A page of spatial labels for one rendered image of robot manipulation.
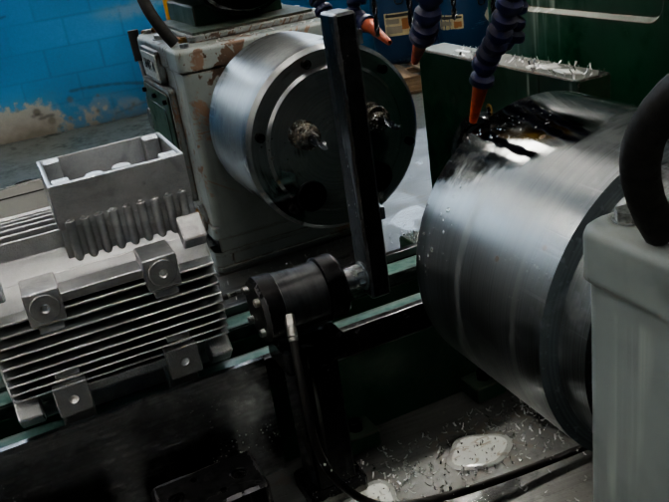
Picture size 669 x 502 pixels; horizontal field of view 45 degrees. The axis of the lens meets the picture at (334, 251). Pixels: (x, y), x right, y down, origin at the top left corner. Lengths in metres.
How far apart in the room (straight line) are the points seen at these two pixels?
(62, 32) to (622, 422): 6.01
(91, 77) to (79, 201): 5.66
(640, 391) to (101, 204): 0.47
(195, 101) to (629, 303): 0.90
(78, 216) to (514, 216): 0.38
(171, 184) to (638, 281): 0.45
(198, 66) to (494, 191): 0.72
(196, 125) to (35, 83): 5.16
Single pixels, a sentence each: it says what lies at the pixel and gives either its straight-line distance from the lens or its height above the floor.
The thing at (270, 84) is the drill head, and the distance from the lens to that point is 1.04.
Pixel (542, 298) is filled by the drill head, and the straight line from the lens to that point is 0.54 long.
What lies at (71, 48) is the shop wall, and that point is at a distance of 6.36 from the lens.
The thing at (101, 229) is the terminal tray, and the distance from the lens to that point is 0.75.
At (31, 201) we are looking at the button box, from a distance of 1.02.
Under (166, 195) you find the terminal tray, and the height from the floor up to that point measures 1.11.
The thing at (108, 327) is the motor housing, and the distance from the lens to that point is 0.73.
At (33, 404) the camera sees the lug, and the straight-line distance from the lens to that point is 0.78.
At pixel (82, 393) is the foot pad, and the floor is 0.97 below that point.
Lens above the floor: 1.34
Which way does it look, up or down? 24 degrees down
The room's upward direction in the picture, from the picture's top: 9 degrees counter-clockwise
